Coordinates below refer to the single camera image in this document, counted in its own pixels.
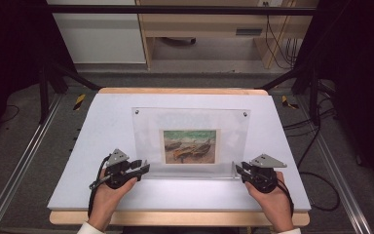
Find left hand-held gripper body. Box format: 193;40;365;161
104;148;144;190

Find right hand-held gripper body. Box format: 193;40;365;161
244;153;288;195

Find clear acrylic photo frame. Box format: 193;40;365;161
131;106;251;180

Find boat painting print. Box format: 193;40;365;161
159;129;222;166

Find person's right hand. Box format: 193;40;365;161
244;171;295;233

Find person's left hand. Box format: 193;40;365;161
87;176;139;232

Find white table cover board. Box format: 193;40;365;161
47;93;312;213

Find person's dark lap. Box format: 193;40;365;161
121;226;242;234

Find yellow black tape marker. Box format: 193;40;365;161
280;94;300;110
72;93;88;112

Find black metal stand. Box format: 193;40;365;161
38;58;102;125
260;60;321;127

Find white cabinet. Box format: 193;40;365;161
46;0;147;64

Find grey desk label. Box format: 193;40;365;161
235;27;264;37

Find light wooden desk unit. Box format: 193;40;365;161
135;0;319;70

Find black curtain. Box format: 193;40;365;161
0;0;76;149
294;0;374;191

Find right hand-held gripper black cable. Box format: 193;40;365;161
275;177;295;218

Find hand-held gripper black cable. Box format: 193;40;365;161
87;155;112;219
275;177;295;218

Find left hand-held gripper black cable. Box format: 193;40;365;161
87;155;112;219

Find black floor cable bundle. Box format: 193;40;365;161
282;97;343;213

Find aluminium floor rail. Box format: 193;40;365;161
295;97;374;234
0;93;63;234

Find thin black floor cable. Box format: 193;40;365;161
0;103;21;125

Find hanging black desk cables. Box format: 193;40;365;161
262;1;304;70

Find black horizontal frame bar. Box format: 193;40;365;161
44;4;318;17

